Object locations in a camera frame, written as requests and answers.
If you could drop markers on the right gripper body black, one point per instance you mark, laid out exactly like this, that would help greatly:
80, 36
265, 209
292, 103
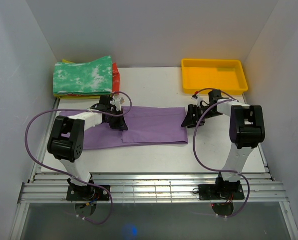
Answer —
208, 114

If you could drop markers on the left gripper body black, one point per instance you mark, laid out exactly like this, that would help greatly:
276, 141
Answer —
115, 120

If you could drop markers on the purple trousers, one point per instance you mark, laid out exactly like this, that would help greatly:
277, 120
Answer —
146, 126

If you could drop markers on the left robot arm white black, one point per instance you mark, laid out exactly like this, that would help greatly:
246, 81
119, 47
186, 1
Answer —
67, 138

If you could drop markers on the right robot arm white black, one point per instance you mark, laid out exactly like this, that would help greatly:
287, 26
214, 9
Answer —
246, 131

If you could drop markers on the red folded trousers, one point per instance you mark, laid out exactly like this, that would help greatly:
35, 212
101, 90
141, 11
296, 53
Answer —
115, 78

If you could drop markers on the green white folded trousers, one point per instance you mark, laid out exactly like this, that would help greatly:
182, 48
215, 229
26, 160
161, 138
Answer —
87, 78

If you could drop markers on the yellow folded trousers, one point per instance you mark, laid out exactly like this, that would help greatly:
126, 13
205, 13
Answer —
76, 96

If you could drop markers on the yellow plastic tray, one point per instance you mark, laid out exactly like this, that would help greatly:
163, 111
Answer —
225, 74

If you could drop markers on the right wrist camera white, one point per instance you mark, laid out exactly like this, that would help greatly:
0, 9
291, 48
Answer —
197, 98

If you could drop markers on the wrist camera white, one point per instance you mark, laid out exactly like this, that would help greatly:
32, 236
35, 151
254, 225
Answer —
116, 104
197, 98

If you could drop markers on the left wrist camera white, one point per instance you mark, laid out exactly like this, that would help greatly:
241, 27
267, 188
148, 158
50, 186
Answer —
116, 104

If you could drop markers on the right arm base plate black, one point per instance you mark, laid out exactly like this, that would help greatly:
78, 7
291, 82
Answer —
211, 192

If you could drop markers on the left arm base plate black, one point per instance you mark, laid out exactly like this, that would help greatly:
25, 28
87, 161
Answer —
98, 194

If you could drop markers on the aluminium rail frame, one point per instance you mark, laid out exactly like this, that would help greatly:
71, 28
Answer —
154, 173

